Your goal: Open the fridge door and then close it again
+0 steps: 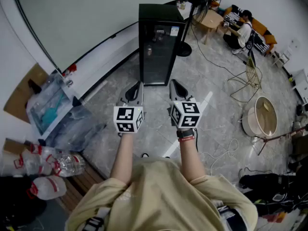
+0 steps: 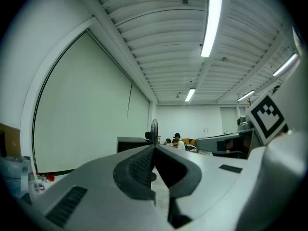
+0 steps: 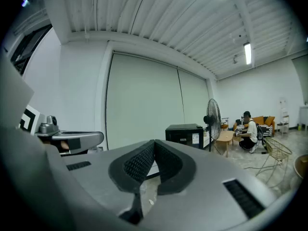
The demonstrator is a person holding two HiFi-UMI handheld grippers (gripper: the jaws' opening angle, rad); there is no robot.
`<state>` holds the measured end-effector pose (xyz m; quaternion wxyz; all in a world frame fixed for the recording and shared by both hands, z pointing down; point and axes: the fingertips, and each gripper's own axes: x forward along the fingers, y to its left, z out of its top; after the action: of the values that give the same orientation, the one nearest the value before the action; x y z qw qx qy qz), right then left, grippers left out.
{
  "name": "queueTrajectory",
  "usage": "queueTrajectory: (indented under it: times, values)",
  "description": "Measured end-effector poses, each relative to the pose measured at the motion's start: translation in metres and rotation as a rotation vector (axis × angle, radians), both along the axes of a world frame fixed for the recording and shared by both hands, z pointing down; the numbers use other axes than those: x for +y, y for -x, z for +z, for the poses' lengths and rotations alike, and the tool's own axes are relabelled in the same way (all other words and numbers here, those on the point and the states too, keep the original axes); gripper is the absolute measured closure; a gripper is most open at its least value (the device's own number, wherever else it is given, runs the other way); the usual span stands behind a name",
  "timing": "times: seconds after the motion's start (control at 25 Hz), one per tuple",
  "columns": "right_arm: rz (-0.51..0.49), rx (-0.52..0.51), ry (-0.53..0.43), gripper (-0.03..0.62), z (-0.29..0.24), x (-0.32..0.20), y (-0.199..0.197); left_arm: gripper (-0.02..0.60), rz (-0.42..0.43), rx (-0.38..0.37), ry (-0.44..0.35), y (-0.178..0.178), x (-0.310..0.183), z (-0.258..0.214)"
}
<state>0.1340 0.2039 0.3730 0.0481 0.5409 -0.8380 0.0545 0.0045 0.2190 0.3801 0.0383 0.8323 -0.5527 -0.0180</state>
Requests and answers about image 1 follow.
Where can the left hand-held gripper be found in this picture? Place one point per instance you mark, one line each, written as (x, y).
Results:
(128, 119)

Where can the white label sticker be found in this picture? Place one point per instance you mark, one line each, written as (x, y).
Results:
(175, 31)

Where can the dark red tripod stand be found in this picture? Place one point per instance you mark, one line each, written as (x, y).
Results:
(276, 136)

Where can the round wooden table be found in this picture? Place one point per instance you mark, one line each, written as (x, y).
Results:
(210, 19)

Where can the person's left forearm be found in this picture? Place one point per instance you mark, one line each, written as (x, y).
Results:
(122, 157)

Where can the teal plastic brush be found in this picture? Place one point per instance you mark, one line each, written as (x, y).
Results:
(50, 113)

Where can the red plastic object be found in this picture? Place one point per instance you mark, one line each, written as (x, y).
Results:
(72, 68)

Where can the orange sofa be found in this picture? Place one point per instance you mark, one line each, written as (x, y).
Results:
(260, 25)

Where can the person in olive shirt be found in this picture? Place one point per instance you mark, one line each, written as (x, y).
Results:
(156, 196)

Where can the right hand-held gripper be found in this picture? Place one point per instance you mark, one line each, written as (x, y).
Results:
(187, 115)

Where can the black smartwatch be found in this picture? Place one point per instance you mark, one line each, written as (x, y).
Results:
(185, 133)

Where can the black bag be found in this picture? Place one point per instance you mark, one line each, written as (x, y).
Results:
(16, 201)

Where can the person's right forearm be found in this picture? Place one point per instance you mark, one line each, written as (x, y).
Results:
(191, 157)

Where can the clear plastic storage bin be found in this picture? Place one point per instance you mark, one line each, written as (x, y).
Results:
(72, 126)

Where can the small cardboard box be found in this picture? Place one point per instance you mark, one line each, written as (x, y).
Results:
(12, 146)

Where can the black backpack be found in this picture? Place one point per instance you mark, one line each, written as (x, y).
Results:
(264, 189)

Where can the small dark bottle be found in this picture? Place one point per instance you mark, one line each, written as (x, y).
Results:
(159, 36)

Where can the yellow paper sheet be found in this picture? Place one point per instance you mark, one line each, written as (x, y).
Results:
(266, 106)

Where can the black mini fridge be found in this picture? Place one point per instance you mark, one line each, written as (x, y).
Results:
(158, 12)

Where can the red wristband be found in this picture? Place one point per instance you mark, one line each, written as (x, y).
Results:
(186, 139)

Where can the black white striped blanket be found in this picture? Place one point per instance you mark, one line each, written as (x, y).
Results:
(261, 44)

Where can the orange folder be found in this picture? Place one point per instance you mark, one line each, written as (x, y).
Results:
(274, 217)

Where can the white stool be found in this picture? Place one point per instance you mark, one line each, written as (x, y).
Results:
(281, 59)

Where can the round beige side table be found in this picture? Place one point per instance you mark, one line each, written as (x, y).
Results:
(250, 121)

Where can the pile of clear plastic bottles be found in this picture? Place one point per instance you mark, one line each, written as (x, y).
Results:
(48, 188)

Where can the white cabinet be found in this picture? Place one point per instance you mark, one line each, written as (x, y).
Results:
(302, 85)

